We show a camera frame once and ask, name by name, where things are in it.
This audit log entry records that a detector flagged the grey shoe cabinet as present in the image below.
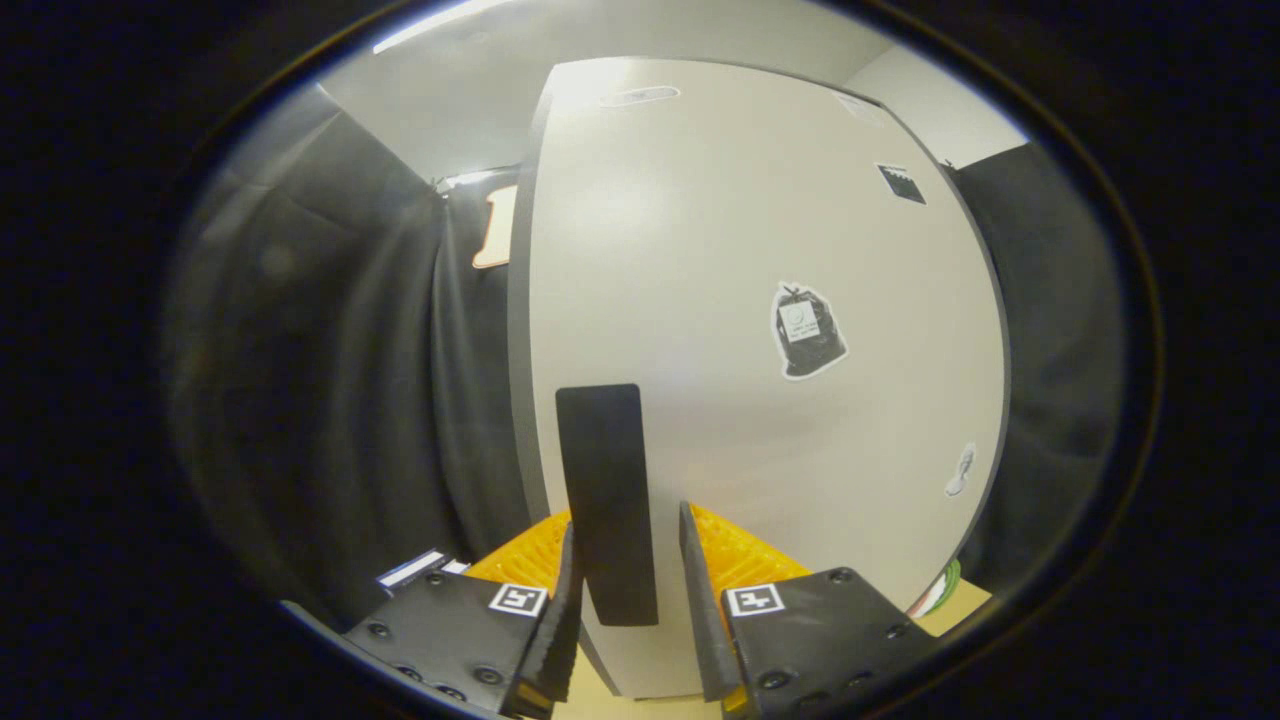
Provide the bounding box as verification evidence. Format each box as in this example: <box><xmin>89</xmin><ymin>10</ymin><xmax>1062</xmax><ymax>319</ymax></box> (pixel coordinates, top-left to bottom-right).
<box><xmin>505</xmin><ymin>55</ymin><xmax>1011</xmax><ymax>701</ymax></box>

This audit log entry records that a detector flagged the black door handle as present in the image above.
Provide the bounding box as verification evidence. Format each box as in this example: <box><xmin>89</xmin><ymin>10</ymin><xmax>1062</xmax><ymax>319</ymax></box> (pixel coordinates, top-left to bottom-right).
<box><xmin>556</xmin><ymin>384</ymin><xmax>659</xmax><ymax>627</ymax></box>

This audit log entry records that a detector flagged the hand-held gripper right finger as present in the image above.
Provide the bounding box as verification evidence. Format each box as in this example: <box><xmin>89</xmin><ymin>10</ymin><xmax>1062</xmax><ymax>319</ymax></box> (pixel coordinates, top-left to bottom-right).
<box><xmin>678</xmin><ymin>502</ymin><xmax>943</xmax><ymax>720</ymax></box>

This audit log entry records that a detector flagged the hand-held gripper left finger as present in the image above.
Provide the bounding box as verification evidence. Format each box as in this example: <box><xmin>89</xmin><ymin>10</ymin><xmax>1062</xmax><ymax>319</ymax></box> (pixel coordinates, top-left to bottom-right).
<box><xmin>340</xmin><ymin>512</ymin><xmax>586</xmax><ymax>720</ymax></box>

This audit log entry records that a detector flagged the black backdrop cloth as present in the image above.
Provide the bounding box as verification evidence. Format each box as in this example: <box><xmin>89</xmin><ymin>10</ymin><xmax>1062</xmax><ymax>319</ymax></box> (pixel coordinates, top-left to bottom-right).
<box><xmin>165</xmin><ymin>85</ymin><xmax>1126</xmax><ymax>621</ymax></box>

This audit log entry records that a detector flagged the dark blue book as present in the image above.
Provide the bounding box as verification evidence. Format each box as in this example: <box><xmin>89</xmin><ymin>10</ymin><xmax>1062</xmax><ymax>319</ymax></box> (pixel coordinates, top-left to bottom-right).
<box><xmin>377</xmin><ymin>548</ymin><xmax>448</xmax><ymax>589</ymax></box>

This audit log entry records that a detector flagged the green white striped object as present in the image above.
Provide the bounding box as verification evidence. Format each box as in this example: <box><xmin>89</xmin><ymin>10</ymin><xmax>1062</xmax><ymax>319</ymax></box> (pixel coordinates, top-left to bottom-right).
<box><xmin>908</xmin><ymin>558</ymin><xmax>963</xmax><ymax>616</ymax></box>

